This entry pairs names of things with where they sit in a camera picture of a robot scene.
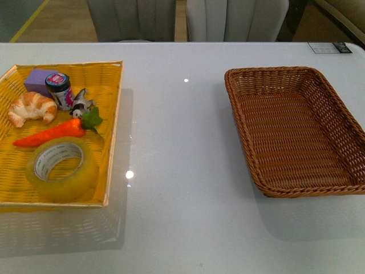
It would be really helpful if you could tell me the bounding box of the right grey upholstered chair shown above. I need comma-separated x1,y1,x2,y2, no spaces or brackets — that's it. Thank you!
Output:
186,0,289,42

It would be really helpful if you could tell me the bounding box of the brown wicker basket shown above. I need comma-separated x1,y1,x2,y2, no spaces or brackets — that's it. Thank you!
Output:
224,66,364,198

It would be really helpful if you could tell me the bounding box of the toy croissant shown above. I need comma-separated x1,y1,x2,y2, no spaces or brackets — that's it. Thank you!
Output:
7,91,58,128

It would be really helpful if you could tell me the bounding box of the yellow woven basket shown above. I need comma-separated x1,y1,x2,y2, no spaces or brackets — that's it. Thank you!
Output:
1,61,124,212

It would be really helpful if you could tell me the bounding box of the orange toy carrot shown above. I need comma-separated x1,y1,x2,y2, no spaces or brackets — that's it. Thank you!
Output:
13,107,103,148

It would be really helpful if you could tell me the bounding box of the label sticker on table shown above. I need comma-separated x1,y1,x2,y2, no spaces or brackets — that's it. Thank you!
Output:
308,42,352,54

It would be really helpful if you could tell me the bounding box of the black white toy figure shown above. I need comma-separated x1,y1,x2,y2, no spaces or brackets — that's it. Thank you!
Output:
70,88,96,119

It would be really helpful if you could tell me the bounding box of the small jam jar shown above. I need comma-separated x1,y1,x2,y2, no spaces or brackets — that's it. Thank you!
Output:
45,72,74,111

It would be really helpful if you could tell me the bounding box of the grey upholstered chair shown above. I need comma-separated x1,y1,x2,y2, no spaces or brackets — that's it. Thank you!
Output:
87,0,176,42
186,0,289,42

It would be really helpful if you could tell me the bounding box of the purple foam block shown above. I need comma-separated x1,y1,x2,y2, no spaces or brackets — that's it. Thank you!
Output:
24,68,58,99

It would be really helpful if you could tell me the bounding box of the clear packing tape roll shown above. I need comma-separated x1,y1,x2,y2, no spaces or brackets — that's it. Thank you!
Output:
25,137,99,203

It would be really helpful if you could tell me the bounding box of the left grey upholstered chair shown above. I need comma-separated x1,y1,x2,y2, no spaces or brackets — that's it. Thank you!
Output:
87,0,176,42

